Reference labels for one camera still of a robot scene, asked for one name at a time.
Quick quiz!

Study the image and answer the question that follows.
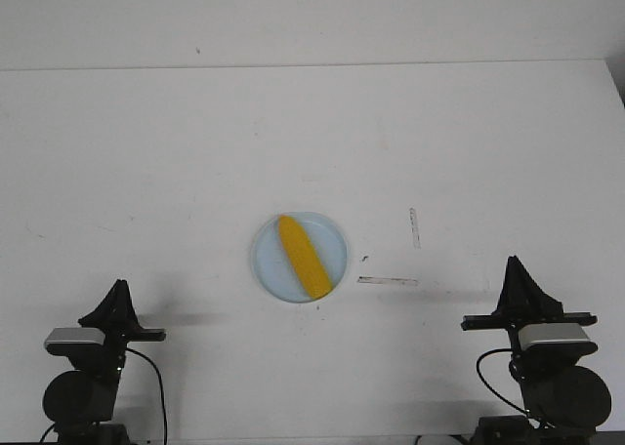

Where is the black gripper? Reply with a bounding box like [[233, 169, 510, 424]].
[[78, 279, 166, 382], [461, 256, 597, 367]]

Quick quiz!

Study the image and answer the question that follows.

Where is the light blue plate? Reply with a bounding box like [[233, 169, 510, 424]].
[[250, 212, 349, 303]]

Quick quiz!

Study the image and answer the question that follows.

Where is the yellow corn cob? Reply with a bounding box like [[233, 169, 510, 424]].
[[277, 215, 333, 300]]

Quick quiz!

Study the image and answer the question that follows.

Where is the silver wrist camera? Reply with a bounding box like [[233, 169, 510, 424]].
[[518, 323, 598, 355], [44, 327, 105, 353]]

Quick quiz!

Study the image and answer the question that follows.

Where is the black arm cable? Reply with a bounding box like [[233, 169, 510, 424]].
[[476, 347, 543, 429], [125, 347, 170, 444]]

